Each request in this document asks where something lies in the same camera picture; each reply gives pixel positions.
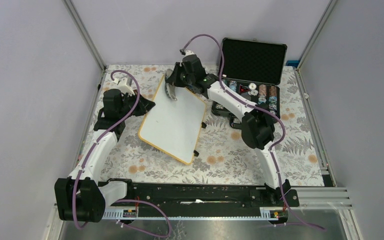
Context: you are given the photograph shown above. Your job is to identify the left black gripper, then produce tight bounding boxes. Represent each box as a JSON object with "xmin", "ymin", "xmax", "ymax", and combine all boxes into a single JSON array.
[{"xmin": 119, "ymin": 89, "xmax": 156, "ymax": 120}]

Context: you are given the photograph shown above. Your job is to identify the yellow framed whiteboard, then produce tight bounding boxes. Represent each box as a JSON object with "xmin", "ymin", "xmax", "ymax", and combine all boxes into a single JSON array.
[{"xmin": 138, "ymin": 76, "xmax": 207, "ymax": 165}]

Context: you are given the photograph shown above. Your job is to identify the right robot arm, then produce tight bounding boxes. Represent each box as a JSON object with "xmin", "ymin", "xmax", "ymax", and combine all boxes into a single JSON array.
[{"xmin": 164, "ymin": 54, "xmax": 287, "ymax": 206}]

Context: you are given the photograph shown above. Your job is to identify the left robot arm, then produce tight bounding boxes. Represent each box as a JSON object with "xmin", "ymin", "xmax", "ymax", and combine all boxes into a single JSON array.
[{"xmin": 54, "ymin": 89, "xmax": 156, "ymax": 223}]

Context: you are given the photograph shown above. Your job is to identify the black poker chip case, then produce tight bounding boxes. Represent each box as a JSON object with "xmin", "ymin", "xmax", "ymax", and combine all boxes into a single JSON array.
[{"xmin": 218, "ymin": 37, "xmax": 288, "ymax": 118}]

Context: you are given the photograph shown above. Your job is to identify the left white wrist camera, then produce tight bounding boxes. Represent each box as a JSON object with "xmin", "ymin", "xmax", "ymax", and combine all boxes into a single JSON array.
[{"xmin": 112, "ymin": 77, "xmax": 136, "ymax": 96}]

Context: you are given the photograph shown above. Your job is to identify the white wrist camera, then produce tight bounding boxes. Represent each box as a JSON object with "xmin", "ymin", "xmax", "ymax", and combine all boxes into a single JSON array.
[
  {"xmin": 179, "ymin": 49, "xmax": 195, "ymax": 57},
  {"xmin": 112, "ymin": 77, "xmax": 136, "ymax": 96}
]

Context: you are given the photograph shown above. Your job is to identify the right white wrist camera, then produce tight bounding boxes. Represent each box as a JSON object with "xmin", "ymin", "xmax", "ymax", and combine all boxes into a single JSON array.
[{"xmin": 179, "ymin": 49, "xmax": 195, "ymax": 57}]

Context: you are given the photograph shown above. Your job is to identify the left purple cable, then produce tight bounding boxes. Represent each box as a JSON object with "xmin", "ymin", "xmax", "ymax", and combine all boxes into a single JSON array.
[{"xmin": 72, "ymin": 69, "xmax": 142, "ymax": 230}]

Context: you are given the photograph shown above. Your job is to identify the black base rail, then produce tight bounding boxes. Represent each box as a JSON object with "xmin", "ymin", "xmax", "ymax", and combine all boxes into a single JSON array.
[{"xmin": 111, "ymin": 178, "xmax": 300, "ymax": 219}]

